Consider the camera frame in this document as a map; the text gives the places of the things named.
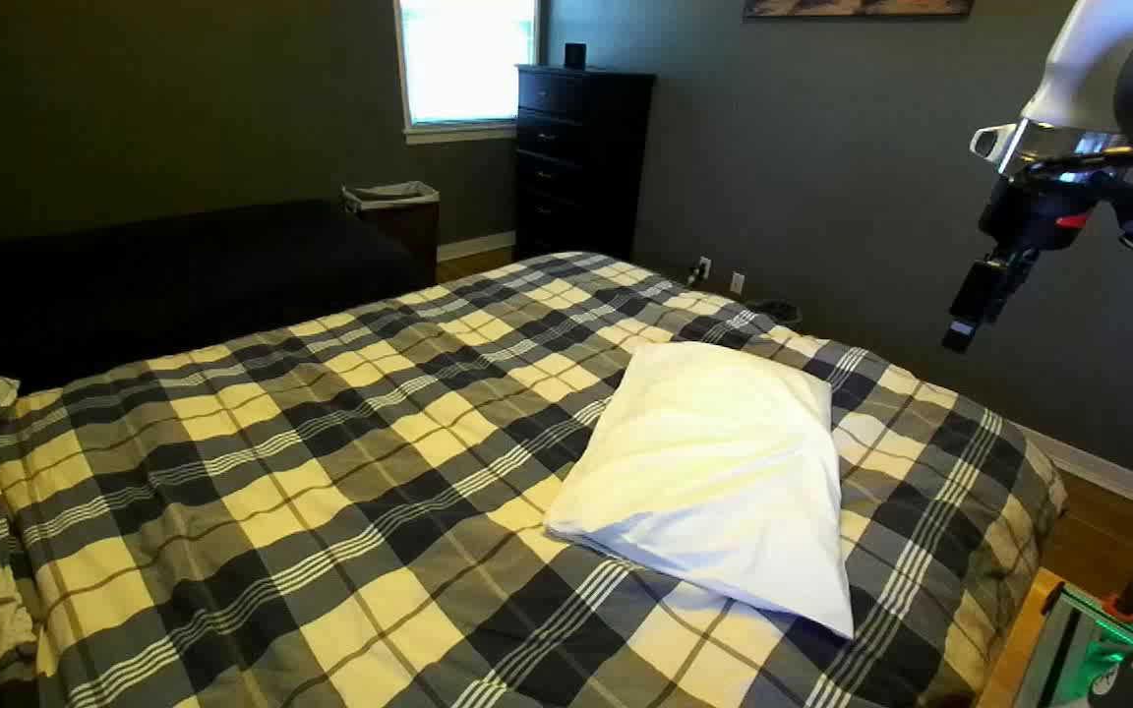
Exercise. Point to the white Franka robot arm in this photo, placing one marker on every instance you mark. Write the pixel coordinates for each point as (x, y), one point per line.
(1090, 65)

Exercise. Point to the dark wooden nightstand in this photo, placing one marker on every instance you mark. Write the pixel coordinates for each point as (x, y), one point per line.
(393, 238)

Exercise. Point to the white baseboard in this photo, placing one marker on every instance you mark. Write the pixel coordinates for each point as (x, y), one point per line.
(1109, 472)

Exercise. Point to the grey tray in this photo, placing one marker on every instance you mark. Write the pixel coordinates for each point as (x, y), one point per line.
(390, 193)

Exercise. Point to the black tall dresser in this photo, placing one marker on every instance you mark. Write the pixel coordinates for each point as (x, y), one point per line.
(584, 158)

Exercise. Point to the yellow black plaid comforter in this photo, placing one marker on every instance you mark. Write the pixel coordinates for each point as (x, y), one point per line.
(331, 499)

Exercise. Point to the orange wooden board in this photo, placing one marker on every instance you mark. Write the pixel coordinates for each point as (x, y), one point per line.
(1014, 643)

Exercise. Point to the black futon sofa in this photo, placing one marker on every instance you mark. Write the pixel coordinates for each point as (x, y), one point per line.
(159, 290)

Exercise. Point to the white pillow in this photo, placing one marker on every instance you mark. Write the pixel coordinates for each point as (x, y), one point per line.
(711, 472)

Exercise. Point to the white wall outlet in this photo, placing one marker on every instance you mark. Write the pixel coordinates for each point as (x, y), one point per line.
(736, 283)

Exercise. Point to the white wall plug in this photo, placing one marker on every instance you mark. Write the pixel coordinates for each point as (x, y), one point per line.
(702, 270)

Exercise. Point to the bright window with white frame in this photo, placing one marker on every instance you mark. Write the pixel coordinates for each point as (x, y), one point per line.
(470, 61)

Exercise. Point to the green plastic frame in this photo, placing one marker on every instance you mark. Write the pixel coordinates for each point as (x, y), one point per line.
(1090, 649)

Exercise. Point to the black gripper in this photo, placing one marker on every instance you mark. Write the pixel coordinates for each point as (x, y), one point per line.
(1035, 211)

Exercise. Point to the small dark object on dresser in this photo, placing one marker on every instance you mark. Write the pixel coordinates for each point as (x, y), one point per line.
(574, 57)

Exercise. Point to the framed wall picture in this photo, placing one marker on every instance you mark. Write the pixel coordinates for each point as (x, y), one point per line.
(855, 7)

